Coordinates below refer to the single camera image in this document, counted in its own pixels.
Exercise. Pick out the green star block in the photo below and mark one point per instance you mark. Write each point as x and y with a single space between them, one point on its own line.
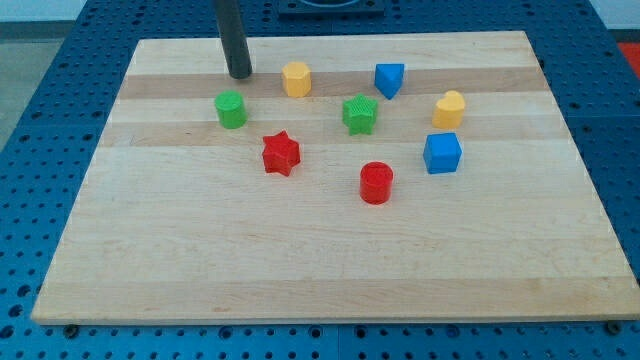
360 114

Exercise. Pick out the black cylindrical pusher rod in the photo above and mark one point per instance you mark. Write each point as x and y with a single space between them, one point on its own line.
233 38

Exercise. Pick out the red cylinder block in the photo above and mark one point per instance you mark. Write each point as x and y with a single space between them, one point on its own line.
376 180

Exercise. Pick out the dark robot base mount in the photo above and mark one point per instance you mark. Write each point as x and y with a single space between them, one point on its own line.
298 8

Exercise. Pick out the blue cube block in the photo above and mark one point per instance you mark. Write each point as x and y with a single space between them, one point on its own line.
442 153

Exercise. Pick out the green cylinder block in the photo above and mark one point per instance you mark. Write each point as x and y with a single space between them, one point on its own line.
230 109

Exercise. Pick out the yellow hexagon block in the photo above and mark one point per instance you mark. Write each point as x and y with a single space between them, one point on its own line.
296 77

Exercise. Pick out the yellow heart block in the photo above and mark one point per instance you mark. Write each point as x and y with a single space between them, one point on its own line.
449 110

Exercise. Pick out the blue triangle block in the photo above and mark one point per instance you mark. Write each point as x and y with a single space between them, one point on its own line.
388 78

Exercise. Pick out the red star block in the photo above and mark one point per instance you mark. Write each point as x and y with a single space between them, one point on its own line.
280 154

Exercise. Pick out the wooden board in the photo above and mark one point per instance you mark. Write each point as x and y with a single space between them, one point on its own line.
177 222

